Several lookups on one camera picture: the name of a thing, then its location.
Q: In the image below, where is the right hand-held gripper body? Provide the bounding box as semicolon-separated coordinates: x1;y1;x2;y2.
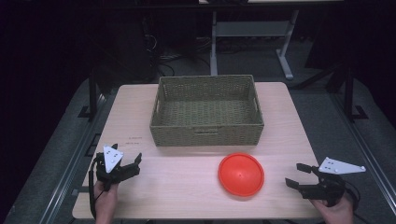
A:
299;156;367;208

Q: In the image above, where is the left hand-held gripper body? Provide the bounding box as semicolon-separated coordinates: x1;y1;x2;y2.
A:
93;144;141;192

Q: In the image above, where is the person's left hand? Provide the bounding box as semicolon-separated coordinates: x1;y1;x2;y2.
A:
92;180;120;217

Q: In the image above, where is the person's right hand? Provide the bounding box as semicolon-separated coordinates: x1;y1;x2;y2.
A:
309;193;355;224

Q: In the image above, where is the orange plastic disc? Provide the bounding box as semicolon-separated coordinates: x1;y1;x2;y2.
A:
218;151;265;198

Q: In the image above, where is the black metal stand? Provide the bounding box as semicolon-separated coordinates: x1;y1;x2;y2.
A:
326;63;370;123
78;68;100;121

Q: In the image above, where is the green woven basket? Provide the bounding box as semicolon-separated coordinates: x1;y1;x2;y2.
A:
149;74;265;147

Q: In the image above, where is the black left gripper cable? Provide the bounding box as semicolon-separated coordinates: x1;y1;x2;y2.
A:
88;157;98;219

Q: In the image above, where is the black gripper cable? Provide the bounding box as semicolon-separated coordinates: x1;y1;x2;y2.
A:
342;179;362;213
88;157;98;219

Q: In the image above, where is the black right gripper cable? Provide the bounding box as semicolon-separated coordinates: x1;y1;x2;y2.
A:
342;179;362;213

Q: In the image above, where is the metal floor rail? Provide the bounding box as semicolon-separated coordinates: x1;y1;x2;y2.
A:
330;92;396;216
38;92;108;224

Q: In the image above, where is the tangle of floor cables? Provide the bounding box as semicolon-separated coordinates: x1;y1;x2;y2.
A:
141;32;213;77

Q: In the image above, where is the grey metal desk frame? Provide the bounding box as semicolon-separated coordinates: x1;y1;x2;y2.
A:
209;8;301;81

